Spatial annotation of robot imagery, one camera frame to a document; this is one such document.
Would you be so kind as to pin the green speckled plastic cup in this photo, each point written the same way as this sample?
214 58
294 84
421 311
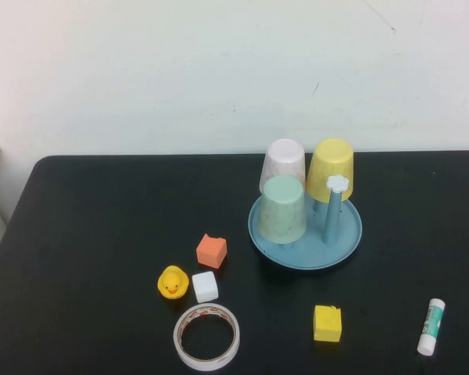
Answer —
282 218

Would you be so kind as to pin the pink speckled plastic cup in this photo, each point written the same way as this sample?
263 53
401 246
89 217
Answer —
283 160

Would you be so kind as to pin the yellow speckled plastic cup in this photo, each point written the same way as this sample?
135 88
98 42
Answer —
330 164

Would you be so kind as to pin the blue cup stand with posts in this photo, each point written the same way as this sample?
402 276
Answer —
308 256

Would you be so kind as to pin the orange foam cube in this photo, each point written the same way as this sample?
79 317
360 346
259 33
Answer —
210 252

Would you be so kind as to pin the white foam cube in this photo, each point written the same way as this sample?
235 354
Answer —
205 287

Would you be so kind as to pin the yellow rubber duck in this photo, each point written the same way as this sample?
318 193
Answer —
172 282

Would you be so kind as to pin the yellow foam cube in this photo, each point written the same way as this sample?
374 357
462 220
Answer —
327 326

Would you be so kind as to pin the white double-sided tape roll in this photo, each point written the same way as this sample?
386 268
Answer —
207 364

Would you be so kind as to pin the white green glue stick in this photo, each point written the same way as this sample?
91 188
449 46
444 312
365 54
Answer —
431 328

